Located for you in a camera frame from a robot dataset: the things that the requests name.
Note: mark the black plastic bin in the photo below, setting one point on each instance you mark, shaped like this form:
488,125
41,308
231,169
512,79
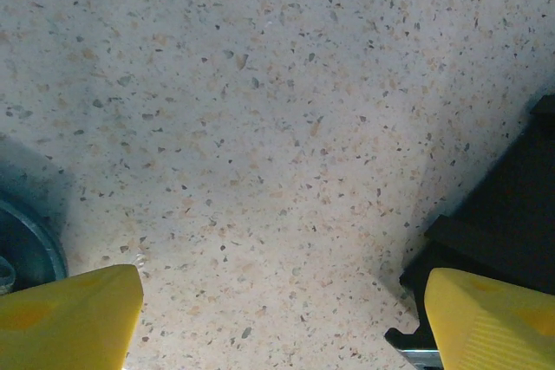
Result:
498,214

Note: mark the teal plastic tray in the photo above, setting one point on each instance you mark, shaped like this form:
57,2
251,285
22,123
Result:
39,240

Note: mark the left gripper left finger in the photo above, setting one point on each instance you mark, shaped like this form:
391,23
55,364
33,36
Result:
65,326

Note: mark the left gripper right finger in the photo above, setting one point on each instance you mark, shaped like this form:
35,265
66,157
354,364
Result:
494,331

